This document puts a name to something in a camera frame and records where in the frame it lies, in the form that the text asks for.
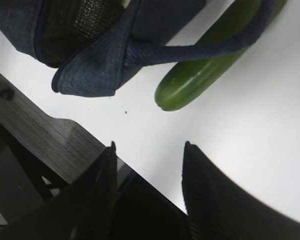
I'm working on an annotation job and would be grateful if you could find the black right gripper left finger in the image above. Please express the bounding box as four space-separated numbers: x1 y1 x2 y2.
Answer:
0 143 118 240

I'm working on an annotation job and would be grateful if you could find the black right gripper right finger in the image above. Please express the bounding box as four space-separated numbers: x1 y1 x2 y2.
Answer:
181 141 300 240

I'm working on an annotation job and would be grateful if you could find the green cucumber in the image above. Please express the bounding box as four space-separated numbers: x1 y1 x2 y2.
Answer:
154 0 288 112

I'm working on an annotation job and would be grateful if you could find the dark blue fabric lunch bag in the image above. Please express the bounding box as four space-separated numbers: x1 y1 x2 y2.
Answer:
0 0 276 98

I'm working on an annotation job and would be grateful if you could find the green lidded glass container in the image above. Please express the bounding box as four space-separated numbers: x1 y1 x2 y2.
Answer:
120 0 131 9

